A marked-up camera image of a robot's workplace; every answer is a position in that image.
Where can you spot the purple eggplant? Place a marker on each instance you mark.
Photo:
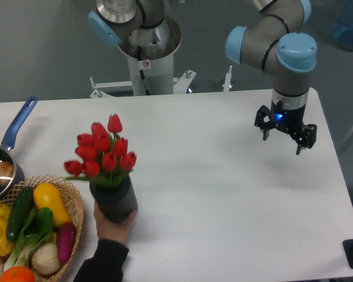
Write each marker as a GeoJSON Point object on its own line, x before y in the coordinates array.
{"type": "Point", "coordinates": [65, 240]}

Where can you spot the red tulip bouquet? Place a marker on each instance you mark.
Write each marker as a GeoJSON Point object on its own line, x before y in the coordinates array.
{"type": "Point", "coordinates": [105, 158]}

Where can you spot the person's hand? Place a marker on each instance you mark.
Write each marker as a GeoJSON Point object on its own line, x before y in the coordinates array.
{"type": "Point", "coordinates": [108, 230]}

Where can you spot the green cucumber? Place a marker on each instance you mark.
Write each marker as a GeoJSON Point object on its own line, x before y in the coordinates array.
{"type": "Point", "coordinates": [18, 213]}

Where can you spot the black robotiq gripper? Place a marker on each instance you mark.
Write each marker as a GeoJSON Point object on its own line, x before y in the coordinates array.
{"type": "Point", "coordinates": [287, 118]}

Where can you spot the white garlic bulb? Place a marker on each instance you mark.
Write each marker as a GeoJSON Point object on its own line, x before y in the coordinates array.
{"type": "Point", "coordinates": [45, 260]}

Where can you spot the yellow squash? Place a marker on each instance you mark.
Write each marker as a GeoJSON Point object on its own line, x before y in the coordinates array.
{"type": "Point", "coordinates": [48, 195]}

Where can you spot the dark grey ribbed vase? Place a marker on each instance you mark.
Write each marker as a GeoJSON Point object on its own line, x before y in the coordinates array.
{"type": "Point", "coordinates": [116, 204]}

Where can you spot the blue transparent container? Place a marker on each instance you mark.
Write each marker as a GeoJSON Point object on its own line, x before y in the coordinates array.
{"type": "Point", "coordinates": [341, 28]}

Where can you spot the brown bread bun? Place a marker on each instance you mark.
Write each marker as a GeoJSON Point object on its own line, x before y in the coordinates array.
{"type": "Point", "coordinates": [6, 173]}

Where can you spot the green bok choy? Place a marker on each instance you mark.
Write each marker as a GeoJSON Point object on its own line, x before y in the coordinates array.
{"type": "Point", "coordinates": [37, 227]}

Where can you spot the blue handled saucepan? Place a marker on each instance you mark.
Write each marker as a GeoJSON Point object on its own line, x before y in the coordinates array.
{"type": "Point", "coordinates": [8, 143]}

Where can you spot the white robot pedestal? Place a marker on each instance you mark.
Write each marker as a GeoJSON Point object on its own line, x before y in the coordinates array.
{"type": "Point", "coordinates": [150, 57]}

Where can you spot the orange fruit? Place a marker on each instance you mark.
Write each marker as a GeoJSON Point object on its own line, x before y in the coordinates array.
{"type": "Point", "coordinates": [17, 274]}

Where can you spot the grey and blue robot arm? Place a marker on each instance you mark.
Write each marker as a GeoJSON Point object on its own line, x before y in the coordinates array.
{"type": "Point", "coordinates": [275, 45]}

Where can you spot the black sleeved forearm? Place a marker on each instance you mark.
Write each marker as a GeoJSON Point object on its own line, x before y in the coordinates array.
{"type": "Point", "coordinates": [106, 263]}

